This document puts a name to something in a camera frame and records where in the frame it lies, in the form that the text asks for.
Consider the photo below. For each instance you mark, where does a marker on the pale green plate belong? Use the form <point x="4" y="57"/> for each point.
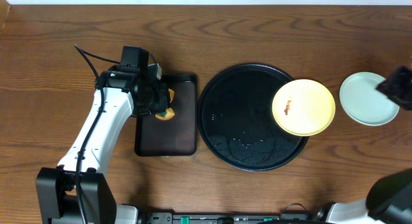
<point x="358" y="92"/>
<point x="374" y="117"/>

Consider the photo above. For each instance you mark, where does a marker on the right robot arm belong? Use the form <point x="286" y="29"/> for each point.
<point x="388" y="201"/>

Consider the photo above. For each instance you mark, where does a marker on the yellow plate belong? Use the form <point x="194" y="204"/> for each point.
<point x="303" y="107"/>

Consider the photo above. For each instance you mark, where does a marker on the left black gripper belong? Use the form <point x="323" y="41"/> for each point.
<point x="159" y="100"/>

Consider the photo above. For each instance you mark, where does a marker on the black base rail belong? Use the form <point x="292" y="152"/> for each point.
<point x="169" y="218"/>

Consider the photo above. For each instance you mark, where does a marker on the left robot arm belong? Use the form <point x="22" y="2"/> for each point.
<point x="76" y="190"/>

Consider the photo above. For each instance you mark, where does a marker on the black round tray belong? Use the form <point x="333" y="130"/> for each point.
<point x="235" y="120"/>

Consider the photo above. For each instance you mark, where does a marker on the black rectangular tray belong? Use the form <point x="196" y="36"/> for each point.
<point x="176" y="136"/>

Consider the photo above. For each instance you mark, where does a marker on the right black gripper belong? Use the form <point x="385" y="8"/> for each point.
<point x="391" y="87"/>

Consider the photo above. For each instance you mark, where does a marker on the green and yellow sponge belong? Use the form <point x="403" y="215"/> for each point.
<point x="168" y="113"/>

